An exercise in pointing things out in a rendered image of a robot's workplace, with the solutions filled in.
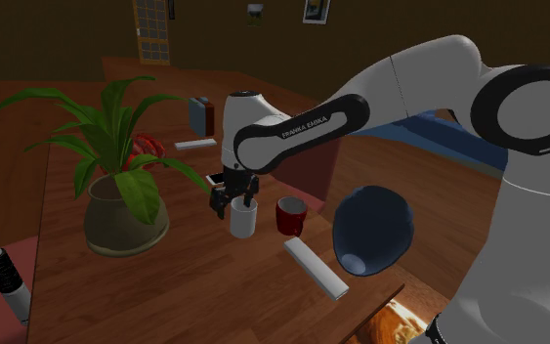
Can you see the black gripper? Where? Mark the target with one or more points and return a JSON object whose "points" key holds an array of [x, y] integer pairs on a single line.
{"points": [[239, 182]]}

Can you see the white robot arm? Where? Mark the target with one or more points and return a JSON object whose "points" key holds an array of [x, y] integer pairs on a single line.
{"points": [[517, 238]]}

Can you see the white cup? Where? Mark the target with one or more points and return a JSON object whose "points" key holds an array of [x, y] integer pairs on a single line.
{"points": [[243, 221]]}

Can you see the white-framed phone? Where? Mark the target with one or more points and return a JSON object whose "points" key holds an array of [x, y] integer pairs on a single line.
{"points": [[215, 179]]}

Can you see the red mug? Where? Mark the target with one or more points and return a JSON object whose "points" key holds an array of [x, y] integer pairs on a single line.
{"points": [[289, 220]]}

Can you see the small white flat bar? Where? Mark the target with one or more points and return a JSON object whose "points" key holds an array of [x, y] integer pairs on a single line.
{"points": [[195, 144]]}

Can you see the red round object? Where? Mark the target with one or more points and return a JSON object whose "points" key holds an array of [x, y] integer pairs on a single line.
{"points": [[149, 145]]}

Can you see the wooden table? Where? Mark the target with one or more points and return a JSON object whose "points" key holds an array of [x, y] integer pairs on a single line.
{"points": [[184, 290]]}

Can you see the long white remote control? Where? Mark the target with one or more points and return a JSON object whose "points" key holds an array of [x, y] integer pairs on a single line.
{"points": [[315, 267]]}

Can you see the green plant in olive pot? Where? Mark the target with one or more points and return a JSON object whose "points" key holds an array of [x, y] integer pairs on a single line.
{"points": [[122, 224]]}

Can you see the dark blue bowl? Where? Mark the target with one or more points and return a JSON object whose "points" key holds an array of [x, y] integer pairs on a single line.
{"points": [[374, 228]]}

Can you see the wooden lattice door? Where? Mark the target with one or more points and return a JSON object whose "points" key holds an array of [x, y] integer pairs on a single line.
{"points": [[151, 31]]}

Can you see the orange patterned robot stand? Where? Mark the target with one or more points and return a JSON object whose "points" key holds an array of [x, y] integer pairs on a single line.
{"points": [[389, 326]]}

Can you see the black and white cylinder tool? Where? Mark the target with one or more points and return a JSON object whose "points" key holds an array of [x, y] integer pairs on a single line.
{"points": [[5, 278]]}

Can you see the small wall picture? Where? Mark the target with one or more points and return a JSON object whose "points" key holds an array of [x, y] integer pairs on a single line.
{"points": [[255, 14]]}

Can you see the white-framed wall picture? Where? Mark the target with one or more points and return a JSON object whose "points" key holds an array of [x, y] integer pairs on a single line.
{"points": [[316, 10]]}

